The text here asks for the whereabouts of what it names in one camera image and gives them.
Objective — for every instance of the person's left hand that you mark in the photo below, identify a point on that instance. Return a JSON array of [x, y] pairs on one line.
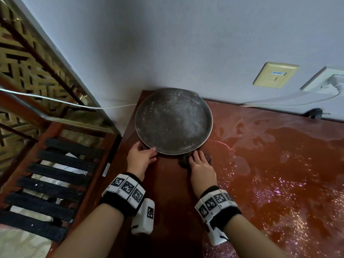
[[138, 161]]

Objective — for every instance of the person's right hand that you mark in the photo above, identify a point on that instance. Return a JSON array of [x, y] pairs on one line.
[[203, 174]]

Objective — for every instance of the brown cleaning cloth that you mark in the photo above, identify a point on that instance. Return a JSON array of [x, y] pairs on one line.
[[185, 161]]

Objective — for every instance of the round grey metal tray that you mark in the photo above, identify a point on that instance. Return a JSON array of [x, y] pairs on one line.
[[173, 120]]

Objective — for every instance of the person's left forearm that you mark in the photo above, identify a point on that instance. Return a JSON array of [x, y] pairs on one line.
[[88, 233]]

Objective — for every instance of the person's right forearm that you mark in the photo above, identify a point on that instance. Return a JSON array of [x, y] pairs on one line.
[[250, 239]]

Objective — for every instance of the red wooden table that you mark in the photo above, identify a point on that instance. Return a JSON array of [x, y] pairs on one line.
[[268, 171]]

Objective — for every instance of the white paper sheet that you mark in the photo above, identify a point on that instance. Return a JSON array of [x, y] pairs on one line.
[[67, 169]]

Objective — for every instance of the black power plug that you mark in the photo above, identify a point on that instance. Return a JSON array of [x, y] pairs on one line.
[[314, 113]]

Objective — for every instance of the wooden folding luggage rack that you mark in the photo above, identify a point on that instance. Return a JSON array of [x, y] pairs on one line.
[[40, 59]]

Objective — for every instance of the gold lattice screen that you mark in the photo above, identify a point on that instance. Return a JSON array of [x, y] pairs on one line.
[[18, 69]]

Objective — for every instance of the white power plug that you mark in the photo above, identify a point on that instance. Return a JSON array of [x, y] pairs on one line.
[[336, 82]]

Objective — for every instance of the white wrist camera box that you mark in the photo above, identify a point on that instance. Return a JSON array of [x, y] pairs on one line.
[[216, 237], [143, 217]]

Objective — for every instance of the beige wall plate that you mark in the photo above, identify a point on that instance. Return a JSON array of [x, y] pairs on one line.
[[275, 75]]

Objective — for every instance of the white wall power socket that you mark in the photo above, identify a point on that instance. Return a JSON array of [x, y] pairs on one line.
[[319, 84]]

